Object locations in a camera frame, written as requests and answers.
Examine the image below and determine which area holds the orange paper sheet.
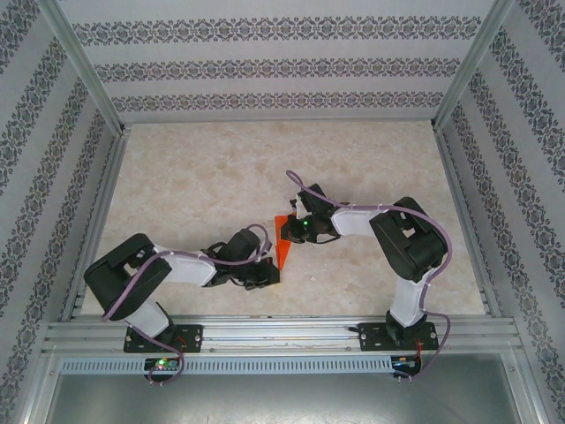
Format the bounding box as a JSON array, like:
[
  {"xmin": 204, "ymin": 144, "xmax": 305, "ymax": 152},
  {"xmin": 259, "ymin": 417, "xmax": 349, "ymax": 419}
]
[{"xmin": 272, "ymin": 214, "xmax": 295, "ymax": 271}]

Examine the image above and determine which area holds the grey metal sheet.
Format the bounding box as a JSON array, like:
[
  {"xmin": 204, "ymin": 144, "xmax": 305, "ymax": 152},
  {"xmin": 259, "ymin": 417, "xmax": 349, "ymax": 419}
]
[{"xmin": 43, "ymin": 373, "xmax": 520, "ymax": 424}]

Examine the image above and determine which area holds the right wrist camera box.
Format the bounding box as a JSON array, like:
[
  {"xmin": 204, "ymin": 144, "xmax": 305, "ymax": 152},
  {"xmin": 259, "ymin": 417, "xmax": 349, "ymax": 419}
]
[{"xmin": 290, "ymin": 193, "xmax": 313, "ymax": 218}]

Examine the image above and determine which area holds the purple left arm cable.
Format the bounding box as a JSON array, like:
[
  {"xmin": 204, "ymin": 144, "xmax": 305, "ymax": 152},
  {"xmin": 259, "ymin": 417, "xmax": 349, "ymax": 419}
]
[{"xmin": 101, "ymin": 223, "xmax": 273, "ymax": 388}]

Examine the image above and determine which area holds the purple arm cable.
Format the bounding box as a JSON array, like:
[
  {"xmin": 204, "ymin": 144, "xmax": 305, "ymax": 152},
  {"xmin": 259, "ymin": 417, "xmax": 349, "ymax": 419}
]
[
  {"xmin": 101, "ymin": 223, "xmax": 273, "ymax": 388},
  {"xmin": 285, "ymin": 170, "xmax": 452, "ymax": 383}
]

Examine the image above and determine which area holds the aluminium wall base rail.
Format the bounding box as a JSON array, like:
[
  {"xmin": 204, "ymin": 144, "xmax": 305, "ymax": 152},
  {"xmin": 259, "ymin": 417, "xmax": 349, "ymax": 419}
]
[{"xmin": 118, "ymin": 115, "xmax": 438, "ymax": 127}]

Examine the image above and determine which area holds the long aluminium mounting rail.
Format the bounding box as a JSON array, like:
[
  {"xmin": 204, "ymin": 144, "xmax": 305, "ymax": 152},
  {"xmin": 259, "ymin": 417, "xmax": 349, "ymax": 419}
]
[{"xmin": 41, "ymin": 315, "xmax": 522, "ymax": 354}]

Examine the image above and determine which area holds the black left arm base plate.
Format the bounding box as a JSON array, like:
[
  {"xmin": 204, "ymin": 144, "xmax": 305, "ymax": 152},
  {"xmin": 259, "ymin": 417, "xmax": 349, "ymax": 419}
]
[{"xmin": 123, "ymin": 324, "xmax": 205, "ymax": 354}]

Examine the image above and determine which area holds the slotted grey cable duct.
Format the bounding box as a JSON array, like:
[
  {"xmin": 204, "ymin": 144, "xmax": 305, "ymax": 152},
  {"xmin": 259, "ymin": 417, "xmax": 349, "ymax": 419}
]
[{"xmin": 59, "ymin": 356, "xmax": 396, "ymax": 375}]

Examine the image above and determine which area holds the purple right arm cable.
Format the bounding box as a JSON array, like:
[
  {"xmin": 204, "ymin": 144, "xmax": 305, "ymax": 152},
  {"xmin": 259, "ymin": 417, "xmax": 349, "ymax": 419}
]
[{"xmin": 285, "ymin": 170, "xmax": 452, "ymax": 383}]

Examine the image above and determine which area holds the aluminium side rail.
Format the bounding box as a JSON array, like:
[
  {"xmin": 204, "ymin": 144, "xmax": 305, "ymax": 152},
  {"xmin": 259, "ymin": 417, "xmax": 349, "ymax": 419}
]
[{"xmin": 59, "ymin": 125, "xmax": 133, "ymax": 322}]

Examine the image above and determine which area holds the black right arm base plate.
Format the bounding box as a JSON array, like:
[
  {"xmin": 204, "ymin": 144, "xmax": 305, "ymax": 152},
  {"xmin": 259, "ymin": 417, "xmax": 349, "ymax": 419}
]
[{"xmin": 359, "ymin": 322, "xmax": 439, "ymax": 353}]

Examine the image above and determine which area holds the aluminium frame post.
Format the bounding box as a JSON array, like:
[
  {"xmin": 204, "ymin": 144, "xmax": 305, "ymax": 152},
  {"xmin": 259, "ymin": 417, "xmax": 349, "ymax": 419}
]
[
  {"xmin": 430, "ymin": 0, "xmax": 529, "ymax": 132},
  {"xmin": 34, "ymin": 0, "xmax": 133, "ymax": 136}
]

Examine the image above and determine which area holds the aluminium frame leg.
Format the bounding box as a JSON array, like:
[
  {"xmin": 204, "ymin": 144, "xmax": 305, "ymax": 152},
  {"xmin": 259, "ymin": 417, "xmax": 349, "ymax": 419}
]
[
  {"xmin": 502, "ymin": 348, "xmax": 551, "ymax": 424},
  {"xmin": 24, "ymin": 348, "xmax": 63, "ymax": 424}
]

